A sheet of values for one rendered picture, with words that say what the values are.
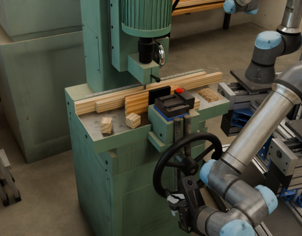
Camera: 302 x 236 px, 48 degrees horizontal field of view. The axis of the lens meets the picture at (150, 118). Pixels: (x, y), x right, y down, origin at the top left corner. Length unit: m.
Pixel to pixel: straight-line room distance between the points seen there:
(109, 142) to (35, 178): 1.26
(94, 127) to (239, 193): 0.57
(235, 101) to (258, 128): 0.80
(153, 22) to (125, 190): 0.67
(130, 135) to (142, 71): 0.24
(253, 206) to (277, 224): 1.02
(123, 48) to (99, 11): 0.16
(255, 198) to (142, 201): 0.67
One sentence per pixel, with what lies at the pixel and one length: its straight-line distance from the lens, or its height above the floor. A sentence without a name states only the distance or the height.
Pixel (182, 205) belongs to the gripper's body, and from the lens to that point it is 1.05.
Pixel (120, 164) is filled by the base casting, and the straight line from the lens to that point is 1.29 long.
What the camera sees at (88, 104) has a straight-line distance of 1.30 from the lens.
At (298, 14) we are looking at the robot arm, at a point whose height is 1.14.
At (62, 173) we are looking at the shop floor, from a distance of 2.40.
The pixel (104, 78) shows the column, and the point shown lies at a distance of 1.48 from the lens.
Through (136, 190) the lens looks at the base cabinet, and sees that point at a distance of 1.44.
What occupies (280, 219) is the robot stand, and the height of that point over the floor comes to 0.21.
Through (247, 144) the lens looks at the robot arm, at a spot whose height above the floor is 1.04.
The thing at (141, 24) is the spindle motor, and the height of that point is 1.24.
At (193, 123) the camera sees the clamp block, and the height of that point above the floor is 0.93.
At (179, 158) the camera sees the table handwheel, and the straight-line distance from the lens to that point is 1.23.
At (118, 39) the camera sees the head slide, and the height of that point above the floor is 1.14.
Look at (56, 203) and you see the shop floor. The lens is 2.22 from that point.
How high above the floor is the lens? 1.63
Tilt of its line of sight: 35 degrees down
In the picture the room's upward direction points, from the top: 2 degrees clockwise
